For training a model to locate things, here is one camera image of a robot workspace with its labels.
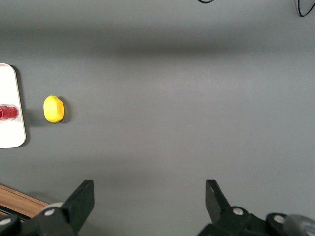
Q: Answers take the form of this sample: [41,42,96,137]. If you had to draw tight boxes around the red transparent plastic cup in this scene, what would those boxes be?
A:
[0,104,20,121]

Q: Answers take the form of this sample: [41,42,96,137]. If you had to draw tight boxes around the white rectangular tray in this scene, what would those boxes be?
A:
[0,63,27,149]

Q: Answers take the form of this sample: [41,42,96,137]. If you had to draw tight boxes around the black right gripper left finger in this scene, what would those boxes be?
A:
[34,180,95,236]

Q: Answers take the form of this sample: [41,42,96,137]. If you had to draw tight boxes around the yellow lemon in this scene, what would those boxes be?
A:
[43,95,65,124]

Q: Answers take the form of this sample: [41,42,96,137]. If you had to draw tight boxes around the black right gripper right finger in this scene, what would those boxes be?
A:
[205,179,251,236]

